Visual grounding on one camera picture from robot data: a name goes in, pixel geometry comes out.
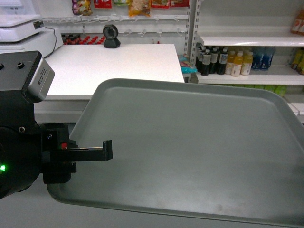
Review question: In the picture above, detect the black round barcode scanner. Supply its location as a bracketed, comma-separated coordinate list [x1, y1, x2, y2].
[103, 24, 121, 48]

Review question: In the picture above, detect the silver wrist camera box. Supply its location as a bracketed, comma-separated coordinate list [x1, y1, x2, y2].
[22, 57, 55, 103]

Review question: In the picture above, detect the purple snack bag hanging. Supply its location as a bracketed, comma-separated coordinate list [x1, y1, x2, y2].
[71, 0, 93, 16]

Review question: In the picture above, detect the white customer display screen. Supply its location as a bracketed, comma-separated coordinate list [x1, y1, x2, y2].
[0, 0, 23, 15]

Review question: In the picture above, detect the grey rectangular serving tray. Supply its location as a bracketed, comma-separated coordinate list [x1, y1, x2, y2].
[47, 79, 304, 228]

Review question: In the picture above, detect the yellow snack bag hanging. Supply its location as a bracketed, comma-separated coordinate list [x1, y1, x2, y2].
[128, 0, 151, 17]

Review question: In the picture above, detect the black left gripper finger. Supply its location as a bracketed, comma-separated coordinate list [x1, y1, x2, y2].
[48, 140, 112, 162]

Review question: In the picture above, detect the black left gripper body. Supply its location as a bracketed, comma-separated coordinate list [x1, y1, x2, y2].
[0, 123, 78, 198]

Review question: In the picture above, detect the white checkout counter top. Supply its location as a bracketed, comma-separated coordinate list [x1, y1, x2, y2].
[34, 44, 184, 123]

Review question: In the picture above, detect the white cash register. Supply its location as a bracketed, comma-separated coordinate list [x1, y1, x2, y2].
[0, 14, 45, 42]

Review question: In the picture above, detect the red snack bag hanging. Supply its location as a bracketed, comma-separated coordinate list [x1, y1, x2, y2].
[94, 0, 112, 9]

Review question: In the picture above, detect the black power cable of register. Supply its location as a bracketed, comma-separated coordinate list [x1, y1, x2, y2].
[44, 26, 58, 58]

